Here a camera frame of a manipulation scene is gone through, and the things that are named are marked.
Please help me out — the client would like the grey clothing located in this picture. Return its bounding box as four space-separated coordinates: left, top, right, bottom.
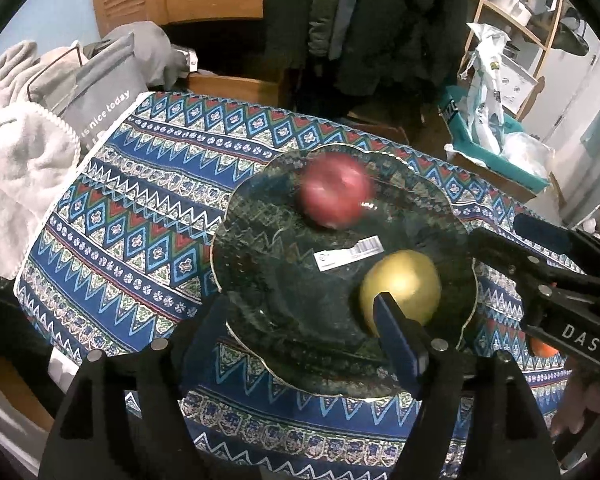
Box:
100 21 192 89

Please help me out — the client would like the white towel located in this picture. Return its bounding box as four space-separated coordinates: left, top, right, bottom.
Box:
0 107 83 279

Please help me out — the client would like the blue patterned tablecloth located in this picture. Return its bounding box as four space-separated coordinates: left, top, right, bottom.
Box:
12 90 577 480

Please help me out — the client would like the white plastic bag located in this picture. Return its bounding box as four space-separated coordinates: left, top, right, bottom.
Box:
459 22 514 156

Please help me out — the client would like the wooden shelf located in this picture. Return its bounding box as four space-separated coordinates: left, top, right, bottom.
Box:
459 0 567 113

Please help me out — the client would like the light grey fleece blanket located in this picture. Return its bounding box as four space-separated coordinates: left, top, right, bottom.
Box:
0 40 46 128

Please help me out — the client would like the large cardboard box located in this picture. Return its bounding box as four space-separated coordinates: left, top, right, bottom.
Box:
449 152 539 204

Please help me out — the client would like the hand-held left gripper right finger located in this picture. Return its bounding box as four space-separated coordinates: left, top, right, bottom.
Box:
372 291 564 480

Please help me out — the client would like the dark glass plate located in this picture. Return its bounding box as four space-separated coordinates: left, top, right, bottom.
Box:
211 144 481 401

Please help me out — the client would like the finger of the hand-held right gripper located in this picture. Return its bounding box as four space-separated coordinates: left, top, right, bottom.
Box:
512 213 600 282
467 228 600 307

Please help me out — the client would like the grey jacket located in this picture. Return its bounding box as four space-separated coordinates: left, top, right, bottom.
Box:
307 0 361 53

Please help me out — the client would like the red apple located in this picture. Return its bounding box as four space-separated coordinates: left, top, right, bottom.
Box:
300 154 374 231

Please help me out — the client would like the dark pan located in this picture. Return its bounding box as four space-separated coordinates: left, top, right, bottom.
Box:
561 7 592 57

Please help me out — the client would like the person's right hand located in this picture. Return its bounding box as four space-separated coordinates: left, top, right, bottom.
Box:
549 359 600 438

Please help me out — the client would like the teal crate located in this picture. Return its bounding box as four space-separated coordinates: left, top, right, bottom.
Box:
439 85 552 193

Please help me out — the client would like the white pot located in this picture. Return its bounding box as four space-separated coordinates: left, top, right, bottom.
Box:
487 0 534 28

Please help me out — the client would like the black coat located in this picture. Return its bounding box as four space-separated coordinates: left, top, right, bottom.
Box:
262 0 470 111

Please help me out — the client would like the closed cardboard box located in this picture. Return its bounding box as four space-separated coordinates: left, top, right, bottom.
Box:
186 74 282 112

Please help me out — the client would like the white box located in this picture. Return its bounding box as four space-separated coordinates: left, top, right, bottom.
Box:
500 55 539 111

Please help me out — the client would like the grey printed bag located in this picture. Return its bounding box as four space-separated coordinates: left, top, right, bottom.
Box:
27 32 149 153

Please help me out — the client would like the yellow pear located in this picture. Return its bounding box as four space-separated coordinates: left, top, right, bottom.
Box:
358 250 442 339

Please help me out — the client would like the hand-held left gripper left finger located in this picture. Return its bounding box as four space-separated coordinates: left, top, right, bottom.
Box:
37 294 262 480

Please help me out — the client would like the clear plastic bag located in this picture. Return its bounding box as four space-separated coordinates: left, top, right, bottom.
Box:
500 132 557 182

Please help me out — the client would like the orange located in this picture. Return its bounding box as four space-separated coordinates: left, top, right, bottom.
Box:
529 337 561 359

